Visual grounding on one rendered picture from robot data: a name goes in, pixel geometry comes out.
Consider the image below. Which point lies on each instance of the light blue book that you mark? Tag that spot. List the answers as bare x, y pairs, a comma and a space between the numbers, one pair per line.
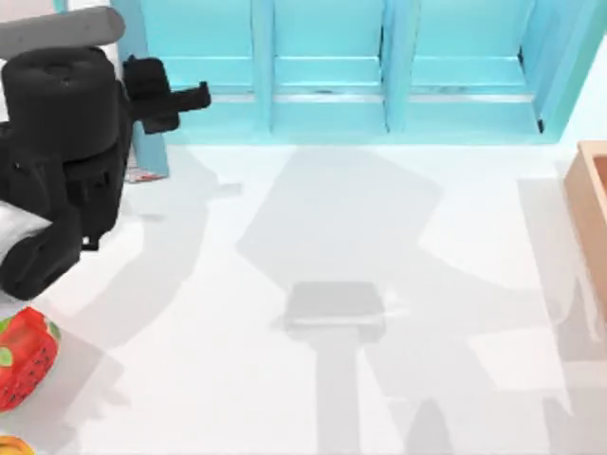
152, 154

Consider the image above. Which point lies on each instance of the orange round thing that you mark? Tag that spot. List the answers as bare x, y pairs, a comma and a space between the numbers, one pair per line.
14, 447

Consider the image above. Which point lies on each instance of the light blue rack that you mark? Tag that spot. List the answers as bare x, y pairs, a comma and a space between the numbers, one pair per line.
327, 52

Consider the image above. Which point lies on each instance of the salmon-coloured box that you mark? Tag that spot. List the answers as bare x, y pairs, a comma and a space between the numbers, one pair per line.
585, 208

